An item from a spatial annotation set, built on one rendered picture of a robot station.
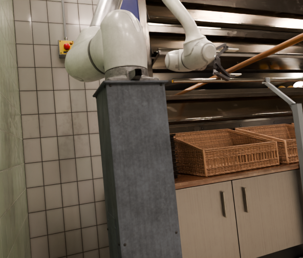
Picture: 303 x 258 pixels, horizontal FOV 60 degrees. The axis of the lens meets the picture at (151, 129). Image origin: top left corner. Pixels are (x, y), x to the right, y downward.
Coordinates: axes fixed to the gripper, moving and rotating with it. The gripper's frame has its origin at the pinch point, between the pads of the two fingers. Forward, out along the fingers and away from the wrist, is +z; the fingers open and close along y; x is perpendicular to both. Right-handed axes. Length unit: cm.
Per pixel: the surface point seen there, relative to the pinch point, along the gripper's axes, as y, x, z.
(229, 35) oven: -46, -64, 49
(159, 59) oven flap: -20, -56, -21
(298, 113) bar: 29, -5, 45
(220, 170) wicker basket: 58, -14, -8
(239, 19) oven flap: -61, -64, 61
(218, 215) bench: 81, -10, -15
